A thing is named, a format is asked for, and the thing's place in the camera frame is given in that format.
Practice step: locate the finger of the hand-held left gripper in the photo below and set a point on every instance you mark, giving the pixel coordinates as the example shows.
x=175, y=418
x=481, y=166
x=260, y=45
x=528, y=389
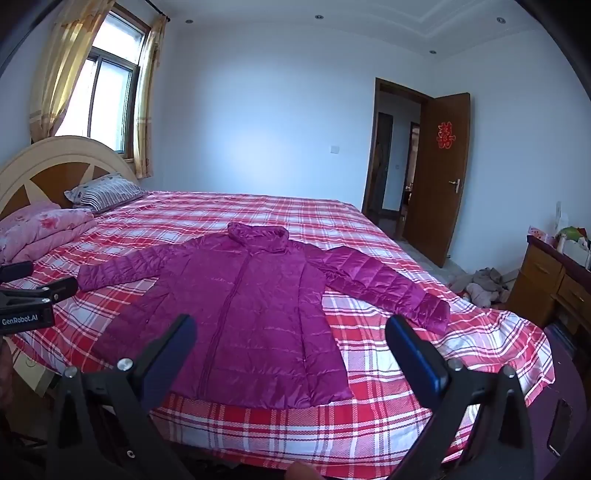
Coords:
x=60, y=288
x=16, y=270

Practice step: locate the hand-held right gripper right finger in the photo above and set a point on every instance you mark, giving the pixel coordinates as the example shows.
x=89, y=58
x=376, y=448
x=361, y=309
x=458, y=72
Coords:
x=415, y=355

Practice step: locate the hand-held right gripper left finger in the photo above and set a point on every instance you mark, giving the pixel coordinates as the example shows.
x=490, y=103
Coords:
x=173, y=360

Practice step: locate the magenta down jacket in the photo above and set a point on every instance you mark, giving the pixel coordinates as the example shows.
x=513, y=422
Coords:
x=258, y=314

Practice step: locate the pile of grey clothes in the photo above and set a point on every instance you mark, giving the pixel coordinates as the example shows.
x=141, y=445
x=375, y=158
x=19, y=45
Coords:
x=485, y=284

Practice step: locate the person's right hand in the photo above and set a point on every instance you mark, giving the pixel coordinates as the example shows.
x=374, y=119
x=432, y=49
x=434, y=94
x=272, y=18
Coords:
x=300, y=473

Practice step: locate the pink floral quilt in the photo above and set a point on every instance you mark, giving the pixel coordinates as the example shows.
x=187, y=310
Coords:
x=41, y=228

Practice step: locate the striped pillow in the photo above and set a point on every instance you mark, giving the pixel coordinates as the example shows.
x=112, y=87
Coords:
x=108, y=191

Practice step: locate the wooden sunburst headboard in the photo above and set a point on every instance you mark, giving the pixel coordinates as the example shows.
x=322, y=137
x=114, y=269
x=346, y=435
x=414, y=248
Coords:
x=46, y=159

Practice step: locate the dark purple object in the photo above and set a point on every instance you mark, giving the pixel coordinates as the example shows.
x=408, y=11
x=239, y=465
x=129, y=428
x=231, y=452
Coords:
x=554, y=369

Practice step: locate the wooden desk with drawers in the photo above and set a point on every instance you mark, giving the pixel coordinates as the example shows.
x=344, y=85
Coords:
x=535, y=277

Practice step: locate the red plaid bed sheet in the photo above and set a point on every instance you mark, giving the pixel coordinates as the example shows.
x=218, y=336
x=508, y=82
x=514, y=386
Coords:
x=323, y=221

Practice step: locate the brown wooden door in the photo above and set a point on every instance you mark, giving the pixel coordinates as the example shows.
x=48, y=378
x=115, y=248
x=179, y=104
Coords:
x=438, y=194

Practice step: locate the window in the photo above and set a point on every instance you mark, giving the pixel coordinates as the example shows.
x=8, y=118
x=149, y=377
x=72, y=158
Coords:
x=111, y=106

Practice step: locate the colourful desk clutter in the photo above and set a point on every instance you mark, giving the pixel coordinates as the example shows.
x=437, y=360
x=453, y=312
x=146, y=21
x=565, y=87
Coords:
x=572, y=235

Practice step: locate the yellow curtain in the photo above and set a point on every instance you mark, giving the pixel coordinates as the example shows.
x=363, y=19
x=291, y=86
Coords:
x=64, y=69
x=147, y=101

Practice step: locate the red paper door decoration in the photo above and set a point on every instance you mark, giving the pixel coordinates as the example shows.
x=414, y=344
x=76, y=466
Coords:
x=445, y=135

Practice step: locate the black curtain rod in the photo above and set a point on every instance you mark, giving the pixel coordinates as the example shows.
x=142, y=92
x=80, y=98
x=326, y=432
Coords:
x=144, y=9

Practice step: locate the brown door frame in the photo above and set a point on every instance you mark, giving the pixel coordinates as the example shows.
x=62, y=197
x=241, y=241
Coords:
x=371, y=152

